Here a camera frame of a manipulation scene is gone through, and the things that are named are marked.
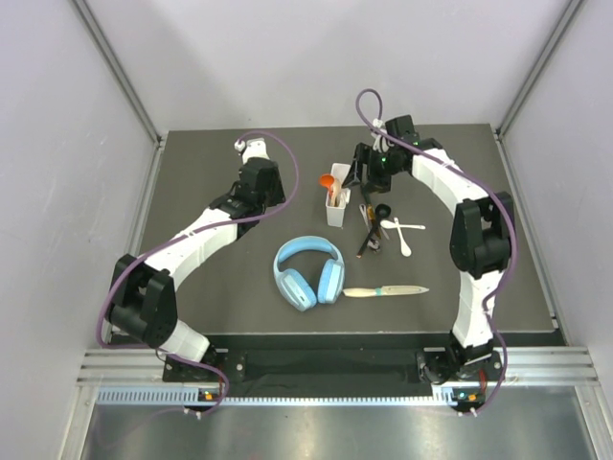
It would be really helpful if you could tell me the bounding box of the white spoon horizontal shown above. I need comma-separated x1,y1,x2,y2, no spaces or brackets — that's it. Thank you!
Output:
380,219,426,230

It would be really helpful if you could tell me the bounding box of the white compartment utensil container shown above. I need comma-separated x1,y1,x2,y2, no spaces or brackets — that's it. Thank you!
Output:
325,163,351,228

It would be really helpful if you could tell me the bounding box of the orange plastic spoon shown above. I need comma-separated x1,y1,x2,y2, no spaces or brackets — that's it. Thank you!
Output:
319,173,337,197

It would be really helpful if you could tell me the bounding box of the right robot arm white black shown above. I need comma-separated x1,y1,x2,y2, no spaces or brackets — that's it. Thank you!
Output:
343,115,515,384

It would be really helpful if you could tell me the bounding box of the blue over-ear headphones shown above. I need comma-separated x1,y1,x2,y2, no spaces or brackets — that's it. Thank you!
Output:
272,236,346,311

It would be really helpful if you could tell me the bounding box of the white spoon vertical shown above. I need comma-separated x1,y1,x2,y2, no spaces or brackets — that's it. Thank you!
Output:
394,217,412,258

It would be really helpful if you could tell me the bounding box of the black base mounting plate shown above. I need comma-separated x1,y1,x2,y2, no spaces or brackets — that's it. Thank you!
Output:
162,347,504,384

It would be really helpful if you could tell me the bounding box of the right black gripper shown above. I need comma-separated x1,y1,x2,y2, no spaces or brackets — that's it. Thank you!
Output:
342,144,403,196

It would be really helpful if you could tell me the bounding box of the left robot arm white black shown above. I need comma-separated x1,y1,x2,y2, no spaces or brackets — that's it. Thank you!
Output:
102,138,285,380

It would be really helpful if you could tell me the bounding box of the beige wooden spoon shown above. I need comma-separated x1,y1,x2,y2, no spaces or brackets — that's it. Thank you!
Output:
329,177,342,207

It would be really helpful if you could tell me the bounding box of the knife with beige handle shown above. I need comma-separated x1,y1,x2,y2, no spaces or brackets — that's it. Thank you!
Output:
343,285,429,298

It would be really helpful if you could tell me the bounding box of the small white spoon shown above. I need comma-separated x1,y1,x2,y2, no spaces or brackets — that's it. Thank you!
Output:
339,190,351,208

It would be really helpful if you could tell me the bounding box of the black ladle spoon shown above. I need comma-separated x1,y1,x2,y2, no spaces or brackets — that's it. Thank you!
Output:
375,204,391,230

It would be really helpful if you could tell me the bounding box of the aluminium frame rail front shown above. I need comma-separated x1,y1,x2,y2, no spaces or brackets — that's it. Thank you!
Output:
77,347,599,407

